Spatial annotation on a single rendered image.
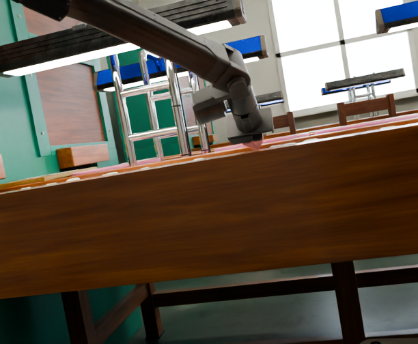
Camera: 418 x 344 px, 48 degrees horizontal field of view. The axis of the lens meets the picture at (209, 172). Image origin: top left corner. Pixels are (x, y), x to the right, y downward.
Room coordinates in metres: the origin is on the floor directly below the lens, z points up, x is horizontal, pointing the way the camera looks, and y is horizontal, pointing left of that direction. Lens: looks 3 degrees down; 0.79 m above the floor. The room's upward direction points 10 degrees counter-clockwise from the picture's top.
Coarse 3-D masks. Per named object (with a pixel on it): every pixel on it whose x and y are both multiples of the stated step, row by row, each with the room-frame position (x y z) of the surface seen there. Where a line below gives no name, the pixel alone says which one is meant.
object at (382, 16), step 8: (384, 8) 1.50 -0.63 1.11; (392, 8) 1.49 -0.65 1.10; (400, 8) 1.48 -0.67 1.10; (408, 8) 1.47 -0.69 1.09; (416, 8) 1.47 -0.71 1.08; (376, 16) 1.50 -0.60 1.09; (384, 16) 1.48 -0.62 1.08; (392, 16) 1.48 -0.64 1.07; (400, 16) 1.47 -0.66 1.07; (408, 16) 1.46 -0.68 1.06; (416, 16) 1.45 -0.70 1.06; (376, 24) 1.52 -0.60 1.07; (384, 24) 1.47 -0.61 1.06; (392, 24) 1.47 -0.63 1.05; (400, 24) 1.46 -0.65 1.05; (408, 24) 1.46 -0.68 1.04; (376, 32) 1.54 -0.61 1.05; (384, 32) 1.53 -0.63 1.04
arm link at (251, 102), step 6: (252, 90) 0.95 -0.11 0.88; (252, 96) 0.96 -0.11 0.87; (222, 102) 0.95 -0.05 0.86; (228, 102) 0.97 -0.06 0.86; (234, 102) 0.95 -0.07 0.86; (240, 102) 0.95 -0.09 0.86; (246, 102) 0.95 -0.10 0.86; (252, 102) 0.96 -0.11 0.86; (234, 108) 0.97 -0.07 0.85; (240, 108) 0.96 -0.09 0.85; (246, 108) 0.96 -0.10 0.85; (252, 108) 0.97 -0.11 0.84; (240, 114) 0.97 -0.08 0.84
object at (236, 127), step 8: (256, 104) 0.98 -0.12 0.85; (256, 112) 0.99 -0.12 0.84; (264, 112) 1.04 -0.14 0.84; (272, 112) 1.04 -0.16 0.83; (232, 120) 1.05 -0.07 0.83; (240, 120) 0.99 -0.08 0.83; (248, 120) 0.99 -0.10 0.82; (256, 120) 1.00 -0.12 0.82; (264, 120) 1.02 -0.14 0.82; (272, 120) 1.02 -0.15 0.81; (232, 128) 1.04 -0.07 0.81; (240, 128) 1.02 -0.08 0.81; (248, 128) 1.01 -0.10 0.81; (256, 128) 1.01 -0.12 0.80; (264, 128) 1.01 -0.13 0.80; (272, 128) 1.00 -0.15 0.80; (232, 136) 1.02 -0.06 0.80; (240, 136) 1.02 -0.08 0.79
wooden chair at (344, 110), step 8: (392, 96) 3.37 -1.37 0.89; (344, 104) 3.33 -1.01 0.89; (352, 104) 3.33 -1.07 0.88; (360, 104) 3.34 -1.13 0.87; (368, 104) 3.35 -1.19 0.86; (376, 104) 3.36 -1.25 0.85; (384, 104) 3.37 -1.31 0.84; (392, 104) 3.37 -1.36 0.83; (344, 112) 3.31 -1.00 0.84; (352, 112) 3.33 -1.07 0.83; (360, 112) 3.34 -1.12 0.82; (368, 112) 3.35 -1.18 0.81; (392, 112) 3.37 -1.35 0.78; (344, 120) 3.31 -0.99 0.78
